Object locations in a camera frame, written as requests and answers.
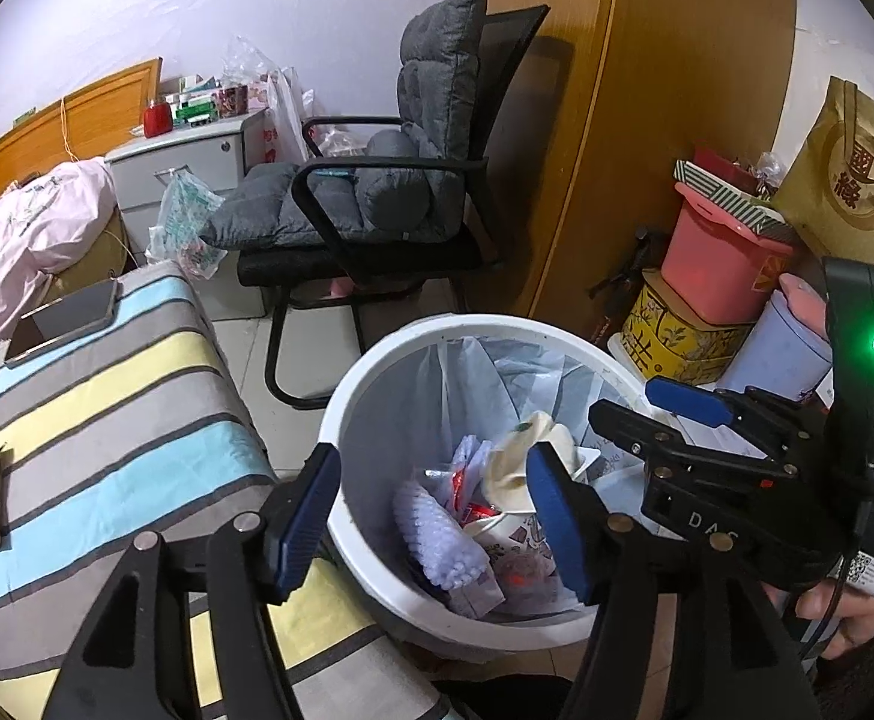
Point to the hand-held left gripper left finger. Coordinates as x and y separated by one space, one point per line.
302 532

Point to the wooden headboard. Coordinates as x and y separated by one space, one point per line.
69 120

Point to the yellow patterned tin box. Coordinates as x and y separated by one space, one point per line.
677 337

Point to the green and white boxes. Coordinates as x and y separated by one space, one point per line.
195 103

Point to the striped tablecloth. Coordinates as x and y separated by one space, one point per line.
107 427

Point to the grey chair cushion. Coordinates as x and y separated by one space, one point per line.
422 135

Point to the red snack wrapper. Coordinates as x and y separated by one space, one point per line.
459 487

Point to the pink quilt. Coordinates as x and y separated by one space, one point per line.
39 225

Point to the red and purple milk carton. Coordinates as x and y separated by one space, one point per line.
516 555

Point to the lavender plastic pail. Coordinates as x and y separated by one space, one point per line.
775 345

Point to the white bedside cabinet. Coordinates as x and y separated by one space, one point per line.
182 157

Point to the green patterned plastic bag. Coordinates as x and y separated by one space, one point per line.
186 221

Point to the wooden wardrobe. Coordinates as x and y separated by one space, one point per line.
669 90

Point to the red container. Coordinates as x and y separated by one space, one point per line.
157 120

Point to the white plastic bag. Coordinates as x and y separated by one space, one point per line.
287 120

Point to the black smartphone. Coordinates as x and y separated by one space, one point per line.
69 319

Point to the clear plastic bag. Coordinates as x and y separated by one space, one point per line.
249 60

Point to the white waste bin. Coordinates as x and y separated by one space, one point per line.
362 420

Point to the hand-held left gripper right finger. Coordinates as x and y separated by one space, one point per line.
557 532

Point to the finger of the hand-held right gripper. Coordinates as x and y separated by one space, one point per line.
647 435
688 399

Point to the black office chair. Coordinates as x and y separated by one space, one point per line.
407 255

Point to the gold paper bag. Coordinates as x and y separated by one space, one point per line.
850 180

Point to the black tripod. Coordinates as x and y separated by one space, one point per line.
624 285

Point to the pink plastic box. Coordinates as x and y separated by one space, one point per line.
714 270

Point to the beige paper bag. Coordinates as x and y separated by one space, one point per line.
527 457

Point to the small purple drink carton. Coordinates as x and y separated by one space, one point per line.
474 594

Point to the person's right hand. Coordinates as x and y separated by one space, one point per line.
857 615

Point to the striped gift box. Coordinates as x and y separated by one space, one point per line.
722 191

